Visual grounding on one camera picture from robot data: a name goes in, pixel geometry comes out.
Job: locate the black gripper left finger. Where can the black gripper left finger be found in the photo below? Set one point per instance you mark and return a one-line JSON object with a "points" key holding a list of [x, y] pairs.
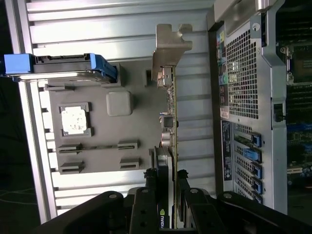
{"points": [[143, 209]]}

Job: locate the blue slot clip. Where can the blue slot clip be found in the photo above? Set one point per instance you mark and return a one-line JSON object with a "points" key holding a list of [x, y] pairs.
{"points": [[258, 198], [253, 154], [256, 140], [257, 169], [258, 186]]}

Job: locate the hard disk in blue bracket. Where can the hard disk in blue bracket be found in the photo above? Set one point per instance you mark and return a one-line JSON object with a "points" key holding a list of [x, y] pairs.
{"points": [[61, 64]]}

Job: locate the grey parts rack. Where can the grey parts rack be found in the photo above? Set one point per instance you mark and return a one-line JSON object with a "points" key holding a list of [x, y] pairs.
{"points": [[141, 122]]}

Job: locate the open black PC case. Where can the open black PC case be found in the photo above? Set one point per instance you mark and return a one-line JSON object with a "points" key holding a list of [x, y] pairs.
{"points": [[243, 73]]}

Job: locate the silver CPU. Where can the silver CPU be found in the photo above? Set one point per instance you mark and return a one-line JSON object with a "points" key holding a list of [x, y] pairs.
{"points": [[73, 119]]}

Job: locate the green motherboard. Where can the green motherboard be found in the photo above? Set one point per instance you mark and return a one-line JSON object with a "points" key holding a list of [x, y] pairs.
{"points": [[299, 102]]}

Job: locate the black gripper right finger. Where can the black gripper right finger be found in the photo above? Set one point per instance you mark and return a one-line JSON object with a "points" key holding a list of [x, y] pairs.
{"points": [[195, 214]]}

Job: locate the blue expansion slot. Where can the blue expansion slot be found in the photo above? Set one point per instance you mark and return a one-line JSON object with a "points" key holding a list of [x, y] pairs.
{"points": [[299, 128]]}

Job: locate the CPU socket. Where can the CPU socket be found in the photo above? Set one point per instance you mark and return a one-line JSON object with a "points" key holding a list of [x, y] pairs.
{"points": [[303, 65]]}

